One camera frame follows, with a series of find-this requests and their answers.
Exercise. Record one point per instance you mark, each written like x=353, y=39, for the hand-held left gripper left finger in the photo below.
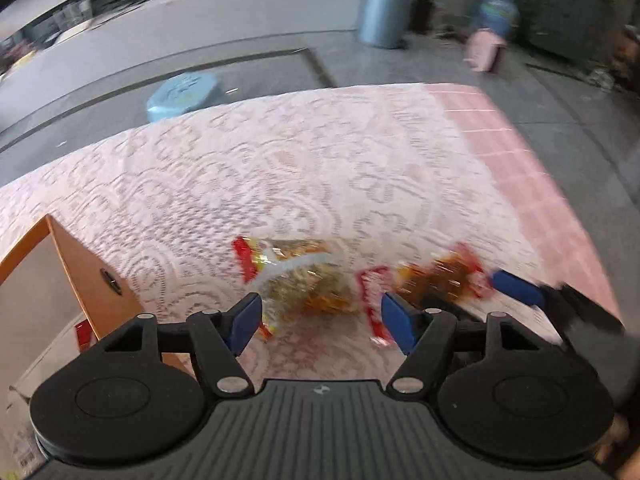
x=247, y=322

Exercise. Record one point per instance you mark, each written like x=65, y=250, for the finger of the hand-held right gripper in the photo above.
x=517, y=287

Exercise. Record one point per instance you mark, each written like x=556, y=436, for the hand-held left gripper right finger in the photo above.
x=400, y=322

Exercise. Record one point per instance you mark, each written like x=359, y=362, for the pink stool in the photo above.
x=484, y=51

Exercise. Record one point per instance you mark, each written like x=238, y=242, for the golden noodle snack packet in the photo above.
x=300, y=285

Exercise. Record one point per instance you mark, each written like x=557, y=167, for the blue water jug with pump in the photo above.
x=497, y=7

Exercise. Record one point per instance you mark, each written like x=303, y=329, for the grey metal trash can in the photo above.
x=385, y=10

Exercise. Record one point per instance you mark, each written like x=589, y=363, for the light blue plastic stool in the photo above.
x=182, y=95

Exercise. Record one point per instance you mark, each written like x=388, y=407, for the pink checked tablecloth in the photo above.
x=525, y=185

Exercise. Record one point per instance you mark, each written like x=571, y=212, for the orange cardboard box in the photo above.
x=35, y=310

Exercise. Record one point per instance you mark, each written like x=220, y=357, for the brown snack packet red ends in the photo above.
x=440, y=280

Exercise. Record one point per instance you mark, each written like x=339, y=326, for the white marble television cabinet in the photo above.
x=200, y=20

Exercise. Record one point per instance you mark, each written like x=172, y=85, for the red and white snack packet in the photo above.
x=372, y=305

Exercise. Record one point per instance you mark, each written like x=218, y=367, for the grey side cabinet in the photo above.
x=575, y=20

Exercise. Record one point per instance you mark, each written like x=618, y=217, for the pink lace tablecloth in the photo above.
x=250, y=160

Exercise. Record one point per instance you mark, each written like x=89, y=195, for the small red snack packet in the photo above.
x=84, y=335

